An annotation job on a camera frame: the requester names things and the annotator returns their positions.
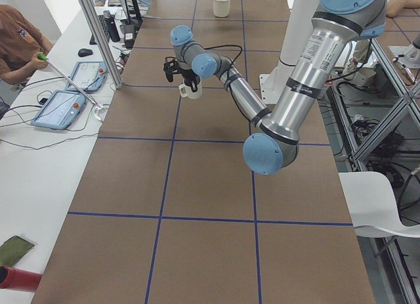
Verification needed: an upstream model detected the aluminium frame post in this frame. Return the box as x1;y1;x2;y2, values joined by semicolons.
79;0;123;89

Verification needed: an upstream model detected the black keyboard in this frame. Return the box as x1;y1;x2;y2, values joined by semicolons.
89;14;111;45

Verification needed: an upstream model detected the green handled metal rod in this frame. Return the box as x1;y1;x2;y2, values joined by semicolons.
37;52;109;110

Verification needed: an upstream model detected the green cloth pouch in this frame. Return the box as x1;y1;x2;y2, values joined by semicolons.
1;236;35;267

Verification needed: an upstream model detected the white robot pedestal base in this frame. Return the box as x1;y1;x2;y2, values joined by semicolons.
260;0;319;104

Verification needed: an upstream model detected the cream lidded bin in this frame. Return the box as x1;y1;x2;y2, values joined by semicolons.
213;0;230;18

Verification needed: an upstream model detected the far blue teach pendant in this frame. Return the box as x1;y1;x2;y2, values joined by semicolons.
70;61;108;93

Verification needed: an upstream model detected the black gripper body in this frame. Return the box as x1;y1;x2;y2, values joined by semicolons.
180;68;197;83

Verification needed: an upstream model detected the person in brown shirt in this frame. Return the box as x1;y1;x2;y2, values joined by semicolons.
1;5;53;85

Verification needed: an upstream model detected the near blue teach pendant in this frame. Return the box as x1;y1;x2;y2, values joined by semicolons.
30;91;86;130

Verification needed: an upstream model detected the blue teach pendant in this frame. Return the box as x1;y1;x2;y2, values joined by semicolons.
70;61;108;93
30;91;86;130

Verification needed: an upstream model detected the black computer mouse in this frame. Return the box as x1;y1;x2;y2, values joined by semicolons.
77;48;93;58

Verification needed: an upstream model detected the black water bottle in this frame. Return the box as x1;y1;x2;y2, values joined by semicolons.
103;11;121;43

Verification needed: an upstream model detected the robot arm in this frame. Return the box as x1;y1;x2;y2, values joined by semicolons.
164;0;387;175

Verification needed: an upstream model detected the white ceramic mug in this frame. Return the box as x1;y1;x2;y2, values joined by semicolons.
178;83;202;99

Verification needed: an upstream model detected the red cylinder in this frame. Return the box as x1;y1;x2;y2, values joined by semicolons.
1;266;43;292

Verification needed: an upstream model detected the white plastic chair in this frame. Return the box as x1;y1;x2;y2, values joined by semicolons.
339;171;419;238

